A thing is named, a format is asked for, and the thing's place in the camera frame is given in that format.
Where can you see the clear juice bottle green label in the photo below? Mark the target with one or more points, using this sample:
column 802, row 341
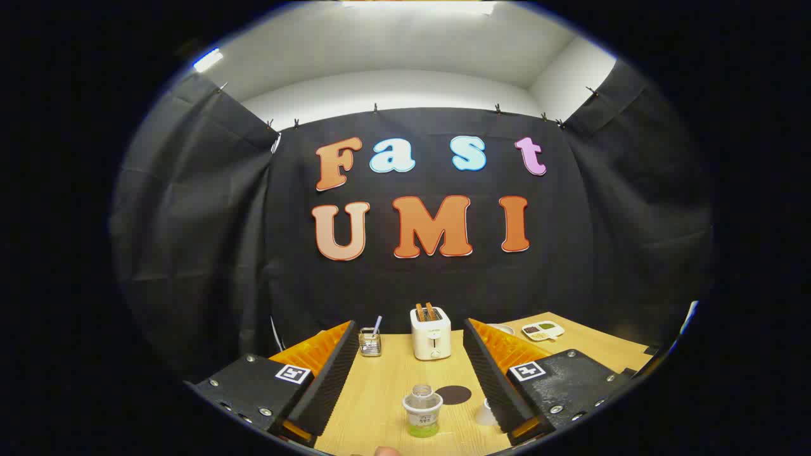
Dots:
column 422, row 415

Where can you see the white divided dish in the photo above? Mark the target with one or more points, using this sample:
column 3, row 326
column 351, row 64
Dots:
column 543, row 330

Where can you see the striped straw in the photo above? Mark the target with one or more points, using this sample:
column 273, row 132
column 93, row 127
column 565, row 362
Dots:
column 377, row 324

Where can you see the white cup blue inside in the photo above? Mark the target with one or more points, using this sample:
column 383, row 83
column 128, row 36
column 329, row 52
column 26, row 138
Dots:
column 485, row 415

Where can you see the black backdrop cloth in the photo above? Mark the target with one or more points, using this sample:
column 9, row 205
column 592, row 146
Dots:
column 209, row 253

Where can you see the ceiling strip light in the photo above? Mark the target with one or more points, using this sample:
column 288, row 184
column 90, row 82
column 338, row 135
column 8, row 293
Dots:
column 208, row 61

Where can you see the dark brown round coaster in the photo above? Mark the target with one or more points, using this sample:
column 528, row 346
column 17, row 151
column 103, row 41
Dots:
column 456, row 395

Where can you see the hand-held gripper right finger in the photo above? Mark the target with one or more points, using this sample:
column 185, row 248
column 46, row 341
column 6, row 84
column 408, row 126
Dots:
column 491, row 386

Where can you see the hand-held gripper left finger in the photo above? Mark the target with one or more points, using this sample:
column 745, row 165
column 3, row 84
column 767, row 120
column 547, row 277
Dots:
column 329, row 386

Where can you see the white round plate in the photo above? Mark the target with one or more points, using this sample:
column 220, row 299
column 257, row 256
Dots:
column 504, row 329

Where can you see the cream toaster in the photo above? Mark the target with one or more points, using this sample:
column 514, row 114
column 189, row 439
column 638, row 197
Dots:
column 431, row 339

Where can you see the toast slice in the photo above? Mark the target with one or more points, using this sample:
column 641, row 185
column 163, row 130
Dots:
column 432, row 310
column 419, row 311

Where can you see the wooden table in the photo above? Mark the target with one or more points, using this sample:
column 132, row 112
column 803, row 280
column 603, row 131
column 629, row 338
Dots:
column 380, row 392

